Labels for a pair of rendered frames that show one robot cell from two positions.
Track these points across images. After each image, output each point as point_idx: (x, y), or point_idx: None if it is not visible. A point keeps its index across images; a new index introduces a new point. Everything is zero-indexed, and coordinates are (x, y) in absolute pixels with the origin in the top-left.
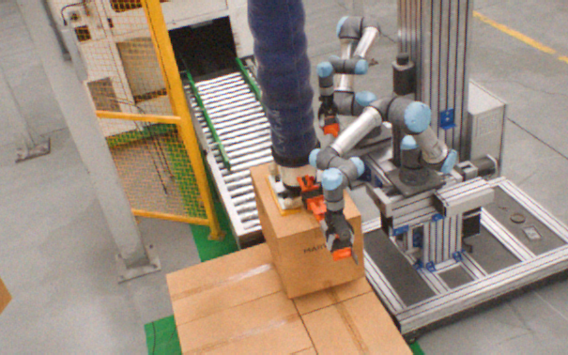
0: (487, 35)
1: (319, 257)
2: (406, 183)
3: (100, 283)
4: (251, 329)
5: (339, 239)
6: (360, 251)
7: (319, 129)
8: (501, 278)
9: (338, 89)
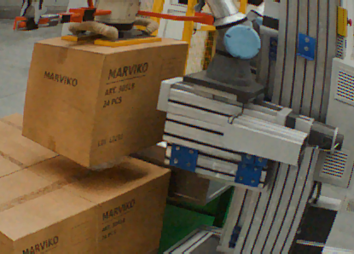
0: None
1: (53, 94)
2: (206, 72)
3: None
4: None
5: (32, 15)
6: (89, 117)
7: (327, 192)
8: None
9: (251, 9)
